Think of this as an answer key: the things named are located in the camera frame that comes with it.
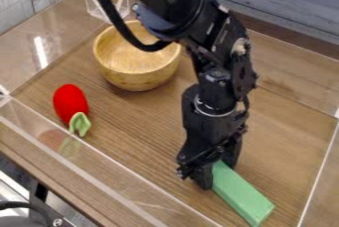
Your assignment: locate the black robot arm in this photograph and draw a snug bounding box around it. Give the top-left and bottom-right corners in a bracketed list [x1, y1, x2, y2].
[100, 0, 258, 189]

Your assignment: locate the clear acrylic front barrier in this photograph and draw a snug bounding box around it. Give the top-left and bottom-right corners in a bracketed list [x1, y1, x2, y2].
[0, 87, 222, 227]

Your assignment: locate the green rectangular block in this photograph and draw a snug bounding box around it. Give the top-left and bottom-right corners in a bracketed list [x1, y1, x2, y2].
[213, 162, 275, 227]

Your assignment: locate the red felt strawberry toy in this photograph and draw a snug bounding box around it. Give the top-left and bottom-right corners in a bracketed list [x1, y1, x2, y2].
[54, 84, 91, 137]

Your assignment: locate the clear acrylic corner bracket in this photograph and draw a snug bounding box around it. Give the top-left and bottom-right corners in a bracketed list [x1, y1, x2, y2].
[84, 0, 130, 24]

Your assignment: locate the black cable under table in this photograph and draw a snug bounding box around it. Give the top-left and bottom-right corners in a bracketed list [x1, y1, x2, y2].
[0, 199, 55, 227]

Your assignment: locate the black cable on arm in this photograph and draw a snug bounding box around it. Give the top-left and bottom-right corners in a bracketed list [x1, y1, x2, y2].
[82, 0, 177, 53]

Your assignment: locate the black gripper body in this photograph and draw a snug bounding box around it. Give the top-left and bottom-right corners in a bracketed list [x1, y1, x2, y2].
[177, 95, 250, 179]

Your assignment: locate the light wooden bowl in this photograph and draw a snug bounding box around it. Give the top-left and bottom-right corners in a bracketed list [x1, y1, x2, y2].
[92, 26, 182, 91]

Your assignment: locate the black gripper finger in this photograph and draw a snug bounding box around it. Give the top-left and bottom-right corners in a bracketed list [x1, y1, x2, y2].
[191, 164, 214, 190]
[222, 136, 243, 169]

